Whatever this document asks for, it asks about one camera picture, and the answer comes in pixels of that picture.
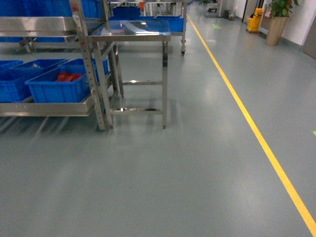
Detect steel shelf rack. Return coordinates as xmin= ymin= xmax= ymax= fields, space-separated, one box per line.
xmin=0 ymin=0 xmax=116 ymax=130

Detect far steel cart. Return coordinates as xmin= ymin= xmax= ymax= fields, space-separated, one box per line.
xmin=109 ymin=0 xmax=189 ymax=55

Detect steel side table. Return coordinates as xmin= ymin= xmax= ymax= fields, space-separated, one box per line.
xmin=86 ymin=21 xmax=171 ymax=128

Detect blue bin with clear bag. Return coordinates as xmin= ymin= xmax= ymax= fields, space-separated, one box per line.
xmin=0 ymin=58 xmax=68 ymax=103

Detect blue bin with red bags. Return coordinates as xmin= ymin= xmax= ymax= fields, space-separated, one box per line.
xmin=25 ymin=58 xmax=110 ymax=104

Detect tan planter with plant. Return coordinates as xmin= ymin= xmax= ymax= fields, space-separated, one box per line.
xmin=265 ymin=0 xmax=299 ymax=46

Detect red bubble wrap bags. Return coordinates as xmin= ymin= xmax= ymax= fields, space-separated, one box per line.
xmin=56 ymin=72 xmax=82 ymax=82

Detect yellow mop bucket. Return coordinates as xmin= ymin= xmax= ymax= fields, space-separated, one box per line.
xmin=247 ymin=8 xmax=263 ymax=33

